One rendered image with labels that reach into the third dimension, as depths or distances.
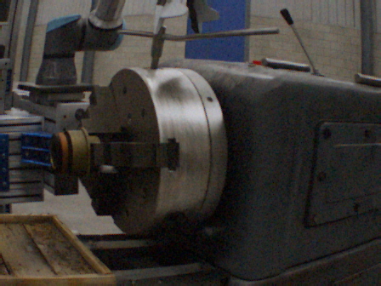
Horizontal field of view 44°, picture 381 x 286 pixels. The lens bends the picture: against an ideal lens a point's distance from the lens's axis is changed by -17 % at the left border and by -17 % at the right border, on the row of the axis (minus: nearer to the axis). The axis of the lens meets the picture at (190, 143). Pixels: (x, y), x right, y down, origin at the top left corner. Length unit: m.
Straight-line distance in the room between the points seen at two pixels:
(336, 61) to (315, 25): 1.00
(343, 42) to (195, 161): 10.99
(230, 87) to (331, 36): 11.02
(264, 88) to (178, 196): 0.23
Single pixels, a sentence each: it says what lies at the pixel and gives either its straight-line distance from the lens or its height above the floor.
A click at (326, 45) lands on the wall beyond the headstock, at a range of 12.04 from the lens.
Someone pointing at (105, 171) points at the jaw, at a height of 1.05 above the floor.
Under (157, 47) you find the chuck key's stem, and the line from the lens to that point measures 1.00.
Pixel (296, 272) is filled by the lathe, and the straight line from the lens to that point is 1.08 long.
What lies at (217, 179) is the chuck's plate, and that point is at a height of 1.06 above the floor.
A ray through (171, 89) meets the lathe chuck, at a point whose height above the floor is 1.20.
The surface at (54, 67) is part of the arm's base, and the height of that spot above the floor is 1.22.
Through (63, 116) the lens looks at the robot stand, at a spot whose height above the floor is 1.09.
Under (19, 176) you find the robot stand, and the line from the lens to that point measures 1.59.
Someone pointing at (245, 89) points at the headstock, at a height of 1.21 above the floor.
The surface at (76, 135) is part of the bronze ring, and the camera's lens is 0.97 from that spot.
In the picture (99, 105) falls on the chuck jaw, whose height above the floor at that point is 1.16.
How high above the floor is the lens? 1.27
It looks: 9 degrees down
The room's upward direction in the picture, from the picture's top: 4 degrees clockwise
